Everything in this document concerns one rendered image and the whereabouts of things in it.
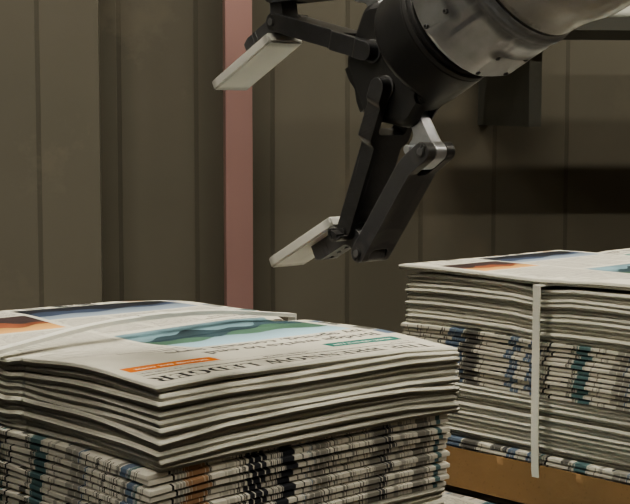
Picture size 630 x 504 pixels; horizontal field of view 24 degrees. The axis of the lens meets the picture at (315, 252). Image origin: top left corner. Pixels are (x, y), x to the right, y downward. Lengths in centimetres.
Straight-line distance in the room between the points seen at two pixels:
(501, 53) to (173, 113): 302
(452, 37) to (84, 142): 289
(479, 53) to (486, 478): 77
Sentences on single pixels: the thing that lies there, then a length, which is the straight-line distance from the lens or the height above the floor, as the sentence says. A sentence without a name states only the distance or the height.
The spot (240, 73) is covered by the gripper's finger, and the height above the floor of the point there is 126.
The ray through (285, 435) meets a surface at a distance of 99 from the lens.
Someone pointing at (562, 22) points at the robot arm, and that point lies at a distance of 82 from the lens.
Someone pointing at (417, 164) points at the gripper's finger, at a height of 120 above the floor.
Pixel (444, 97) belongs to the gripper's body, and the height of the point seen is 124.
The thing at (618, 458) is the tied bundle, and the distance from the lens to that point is 144.
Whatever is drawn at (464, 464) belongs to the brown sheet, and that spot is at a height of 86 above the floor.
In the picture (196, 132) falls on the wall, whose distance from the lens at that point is 384.
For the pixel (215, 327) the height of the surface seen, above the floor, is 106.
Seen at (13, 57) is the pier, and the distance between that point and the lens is 370.
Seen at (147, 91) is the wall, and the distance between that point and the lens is 384.
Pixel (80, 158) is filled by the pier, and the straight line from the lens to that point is 369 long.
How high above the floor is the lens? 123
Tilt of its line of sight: 5 degrees down
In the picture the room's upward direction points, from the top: straight up
